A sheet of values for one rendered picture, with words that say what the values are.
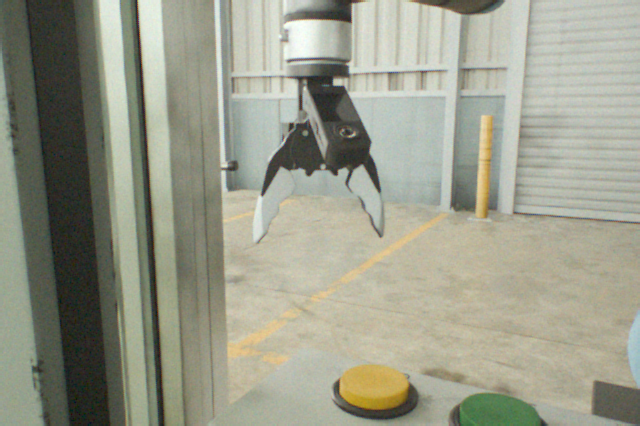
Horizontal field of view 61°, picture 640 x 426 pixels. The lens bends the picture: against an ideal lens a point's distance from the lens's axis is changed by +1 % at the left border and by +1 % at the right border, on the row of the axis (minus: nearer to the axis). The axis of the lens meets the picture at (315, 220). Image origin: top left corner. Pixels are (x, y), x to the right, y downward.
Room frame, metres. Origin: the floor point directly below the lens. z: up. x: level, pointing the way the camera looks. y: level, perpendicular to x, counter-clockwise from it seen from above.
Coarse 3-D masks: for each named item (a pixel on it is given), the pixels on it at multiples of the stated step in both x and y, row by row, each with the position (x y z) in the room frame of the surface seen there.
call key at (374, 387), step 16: (352, 368) 0.30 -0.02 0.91; (368, 368) 0.30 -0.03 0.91; (384, 368) 0.30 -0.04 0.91; (352, 384) 0.28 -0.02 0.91; (368, 384) 0.28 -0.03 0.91; (384, 384) 0.28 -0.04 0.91; (400, 384) 0.28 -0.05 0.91; (352, 400) 0.28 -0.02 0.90; (368, 400) 0.27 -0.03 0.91; (384, 400) 0.27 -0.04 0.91; (400, 400) 0.27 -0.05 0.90
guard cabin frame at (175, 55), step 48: (144, 0) 0.29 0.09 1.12; (192, 0) 0.31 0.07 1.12; (144, 48) 0.29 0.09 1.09; (192, 48) 0.31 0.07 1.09; (144, 96) 0.29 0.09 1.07; (192, 96) 0.30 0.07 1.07; (144, 144) 0.29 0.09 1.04; (192, 144) 0.30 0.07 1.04; (144, 192) 0.29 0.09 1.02; (192, 192) 0.30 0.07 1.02; (192, 240) 0.30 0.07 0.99; (192, 288) 0.30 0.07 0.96; (192, 336) 0.30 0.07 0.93; (192, 384) 0.29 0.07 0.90
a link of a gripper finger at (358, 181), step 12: (348, 168) 0.62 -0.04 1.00; (360, 168) 0.61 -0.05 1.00; (348, 180) 0.61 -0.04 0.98; (360, 180) 0.61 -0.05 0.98; (360, 192) 0.61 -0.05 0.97; (372, 192) 0.61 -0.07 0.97; (372, 204) 0.61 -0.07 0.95; (372, 216) 0.61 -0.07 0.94; (384, 216) 0.62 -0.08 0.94; (384, 228) 0.62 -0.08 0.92
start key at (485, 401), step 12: (468, 396) 0.27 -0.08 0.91; (480, 396) 0.27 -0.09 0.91; (492, 396) 0.27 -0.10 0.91; (504, 396) 0.27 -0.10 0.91; (468, 408) 0.26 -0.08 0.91; (480, 408) 0.26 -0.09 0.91; (492, 408) 0.26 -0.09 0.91; (504, 408) 0.26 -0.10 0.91; (516, 408) 0.26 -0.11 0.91; (528, 408) 0.26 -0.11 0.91; (468, 420) 0.25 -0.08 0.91; (480, 420) 0.25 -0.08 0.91; (492, 420) 0.25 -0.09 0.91; (504, 420) 0.25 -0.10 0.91; (516, 420) 0.25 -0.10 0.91; (528, 420) 0.25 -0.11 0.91; (540, 420) 0.25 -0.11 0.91
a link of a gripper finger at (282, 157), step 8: (288, 144) 0.59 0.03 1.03; (280, 152) 0.59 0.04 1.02; (288, 152) 0.59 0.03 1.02; (272, 160) 0.59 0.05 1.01; (280, 160) 0.59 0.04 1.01; (288, 160) 0.59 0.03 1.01; (272, 168) 0.59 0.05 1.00; (288, 168) 0.59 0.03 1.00; (264, 176) 0.59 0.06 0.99; (272, 176) 0.59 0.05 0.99; (264, 184) 0.59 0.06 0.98; (264, 192) 0.59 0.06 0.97
